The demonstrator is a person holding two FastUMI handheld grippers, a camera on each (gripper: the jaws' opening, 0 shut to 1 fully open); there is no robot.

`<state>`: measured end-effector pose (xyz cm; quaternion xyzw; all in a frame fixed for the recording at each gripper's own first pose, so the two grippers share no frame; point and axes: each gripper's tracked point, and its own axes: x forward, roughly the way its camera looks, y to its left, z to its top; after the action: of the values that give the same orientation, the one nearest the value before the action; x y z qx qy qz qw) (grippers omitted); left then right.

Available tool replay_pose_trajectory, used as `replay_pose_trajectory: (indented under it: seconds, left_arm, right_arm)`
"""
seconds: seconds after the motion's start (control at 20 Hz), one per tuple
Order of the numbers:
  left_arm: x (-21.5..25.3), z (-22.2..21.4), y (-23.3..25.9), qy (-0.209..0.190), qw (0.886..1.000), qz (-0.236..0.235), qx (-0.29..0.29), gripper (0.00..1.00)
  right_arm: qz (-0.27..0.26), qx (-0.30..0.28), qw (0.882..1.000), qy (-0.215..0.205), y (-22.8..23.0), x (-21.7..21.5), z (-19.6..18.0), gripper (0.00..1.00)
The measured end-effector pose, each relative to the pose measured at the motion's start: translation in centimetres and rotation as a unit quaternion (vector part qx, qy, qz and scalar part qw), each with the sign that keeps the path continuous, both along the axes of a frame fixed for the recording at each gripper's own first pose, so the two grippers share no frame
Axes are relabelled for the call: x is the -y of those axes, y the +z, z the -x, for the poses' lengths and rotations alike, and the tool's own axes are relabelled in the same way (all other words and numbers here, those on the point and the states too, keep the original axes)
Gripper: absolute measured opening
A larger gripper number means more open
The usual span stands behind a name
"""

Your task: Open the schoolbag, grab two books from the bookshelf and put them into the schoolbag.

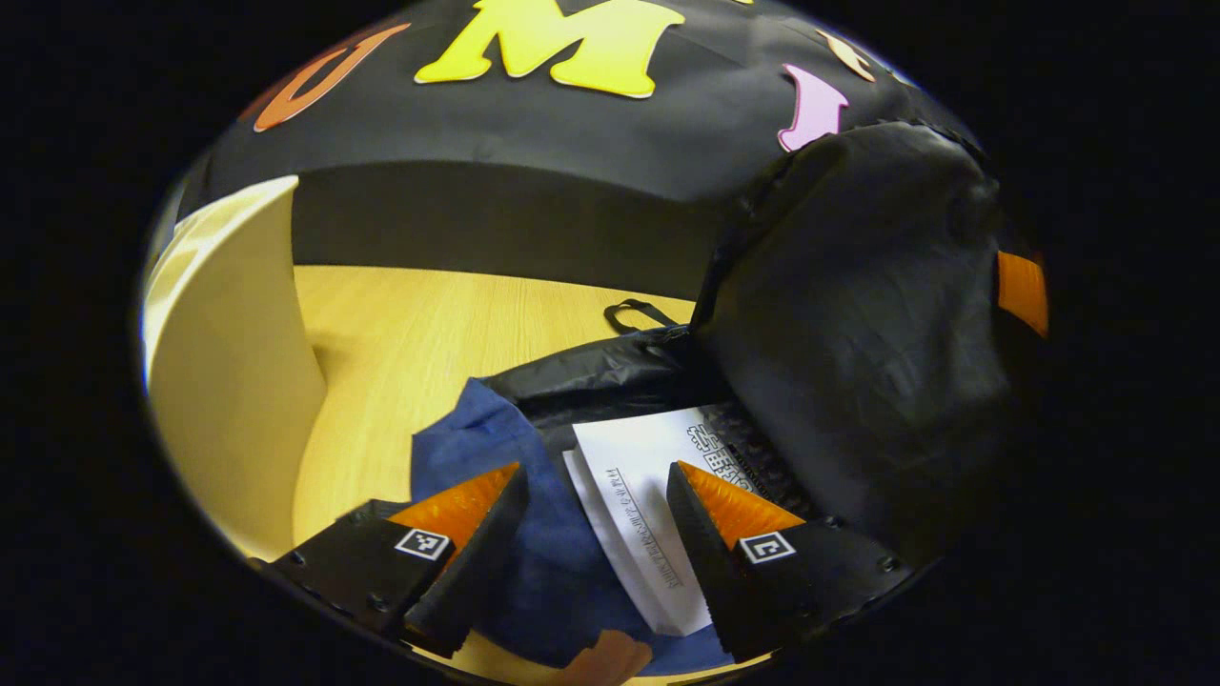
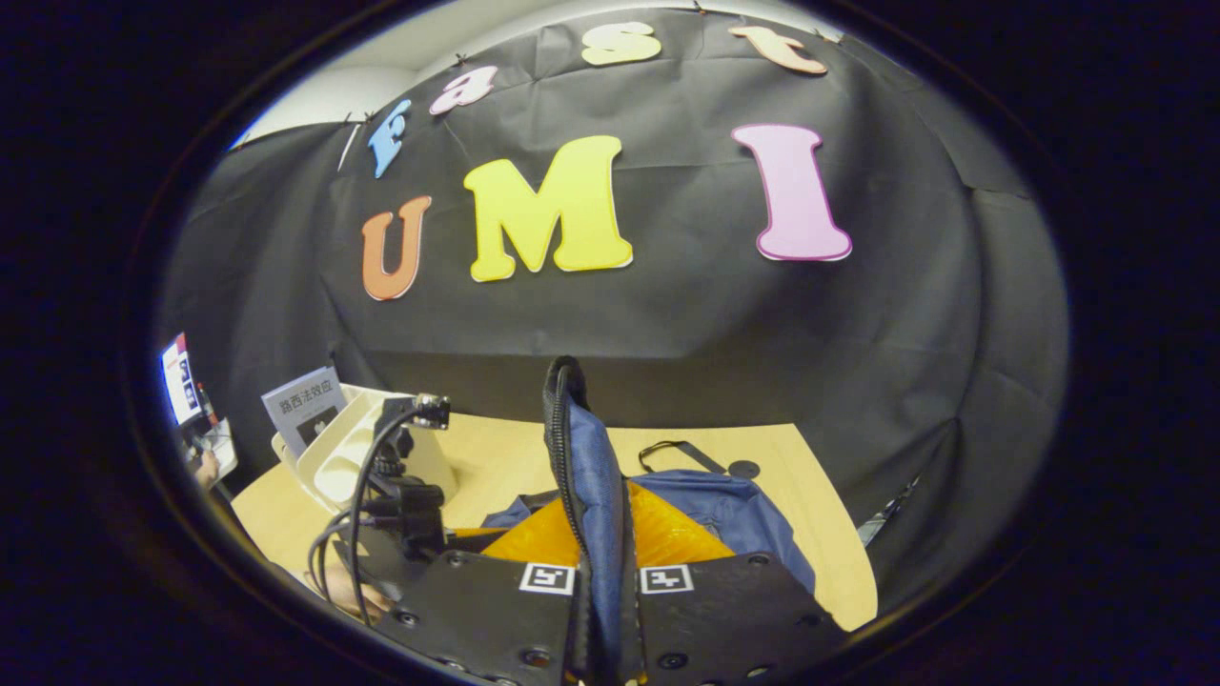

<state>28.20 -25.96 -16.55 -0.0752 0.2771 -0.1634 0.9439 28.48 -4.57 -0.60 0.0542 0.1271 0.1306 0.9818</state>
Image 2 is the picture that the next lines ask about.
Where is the computer monitor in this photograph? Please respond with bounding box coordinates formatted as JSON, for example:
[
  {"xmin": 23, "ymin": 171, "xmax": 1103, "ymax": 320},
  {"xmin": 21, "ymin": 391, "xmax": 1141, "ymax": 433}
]
[{"xmin": 159, "ymin": 333, "xmax": 206, "ymax": 427}]

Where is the blue schoolbag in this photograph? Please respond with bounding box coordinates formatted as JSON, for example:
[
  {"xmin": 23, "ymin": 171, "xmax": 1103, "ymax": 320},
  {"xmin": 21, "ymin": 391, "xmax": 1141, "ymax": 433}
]
[{"xmin": 481, "ymin": 355, "xmax": 818, "ymax": 686}]

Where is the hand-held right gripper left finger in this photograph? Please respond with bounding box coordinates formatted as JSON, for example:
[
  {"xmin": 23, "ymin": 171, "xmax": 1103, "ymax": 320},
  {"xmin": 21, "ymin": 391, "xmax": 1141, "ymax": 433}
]
[{"xmin": 372, "ymin": 481, "xmax": 587, "ymax": 686}]

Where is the white side desk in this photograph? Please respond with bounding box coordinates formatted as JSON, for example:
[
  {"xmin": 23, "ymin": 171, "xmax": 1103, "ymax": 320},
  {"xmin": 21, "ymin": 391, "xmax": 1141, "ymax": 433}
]
[{"xmin": 203, "ymin": 417, "xmax": 239, "ymax": 480}]

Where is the lavender book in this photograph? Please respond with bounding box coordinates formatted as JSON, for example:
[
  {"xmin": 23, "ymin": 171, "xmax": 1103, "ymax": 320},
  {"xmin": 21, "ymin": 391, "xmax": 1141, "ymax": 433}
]
[{"xmin": 260, "ymin": 365, "xmax": 350, "ymax": 460}]

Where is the white plastic bookshelf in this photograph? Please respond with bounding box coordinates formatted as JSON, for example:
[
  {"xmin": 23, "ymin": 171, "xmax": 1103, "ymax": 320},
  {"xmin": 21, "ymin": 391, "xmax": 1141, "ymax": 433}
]
[{"xmin": 272, "ymin": 383, "xmax": 458, "ymax": 515}]

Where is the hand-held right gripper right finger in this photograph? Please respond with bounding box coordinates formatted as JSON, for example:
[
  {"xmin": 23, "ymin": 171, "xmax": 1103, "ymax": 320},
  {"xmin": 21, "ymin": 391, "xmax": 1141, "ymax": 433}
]
[{"xmin": 624, "ymin": 479, "xmax": 849, "ymax": 686}]

